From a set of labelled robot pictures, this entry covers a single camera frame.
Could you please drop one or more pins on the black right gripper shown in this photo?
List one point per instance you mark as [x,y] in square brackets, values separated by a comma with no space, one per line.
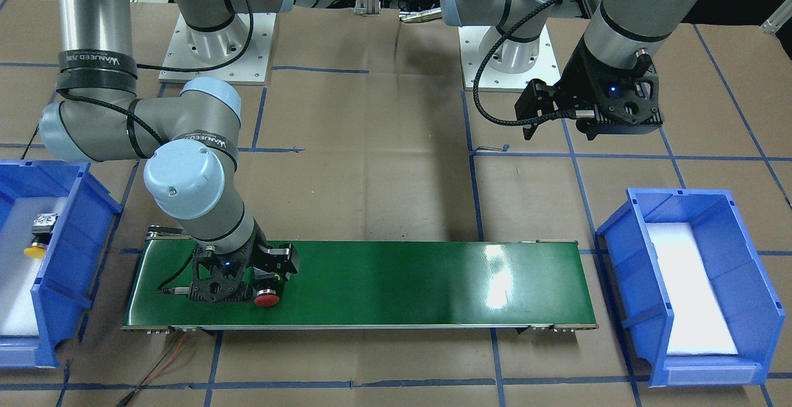
[265,258]

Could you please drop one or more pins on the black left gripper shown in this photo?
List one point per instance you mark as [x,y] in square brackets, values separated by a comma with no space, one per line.
[578,78]

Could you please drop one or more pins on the red push button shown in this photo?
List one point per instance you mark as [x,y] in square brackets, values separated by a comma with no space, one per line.
[268,295]

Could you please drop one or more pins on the yellow push button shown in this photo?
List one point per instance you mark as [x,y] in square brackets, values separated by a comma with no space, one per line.
[41,231]

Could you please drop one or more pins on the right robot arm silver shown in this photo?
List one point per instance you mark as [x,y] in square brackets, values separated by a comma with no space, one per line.
[189,143]

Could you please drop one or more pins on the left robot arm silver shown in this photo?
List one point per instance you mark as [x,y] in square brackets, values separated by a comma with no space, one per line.
[616,30]

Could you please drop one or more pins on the blue bin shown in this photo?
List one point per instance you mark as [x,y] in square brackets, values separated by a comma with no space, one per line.
[752,309]
[61,290]

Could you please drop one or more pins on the green conveyor belt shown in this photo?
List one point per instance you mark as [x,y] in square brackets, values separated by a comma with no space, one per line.
[382,285]

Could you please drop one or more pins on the white foam pad bin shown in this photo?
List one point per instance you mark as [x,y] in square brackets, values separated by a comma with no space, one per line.
[699,325]
[20,263]

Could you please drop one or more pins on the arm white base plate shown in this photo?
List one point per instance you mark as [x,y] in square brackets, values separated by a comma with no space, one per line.
[189,49]
[512,66]

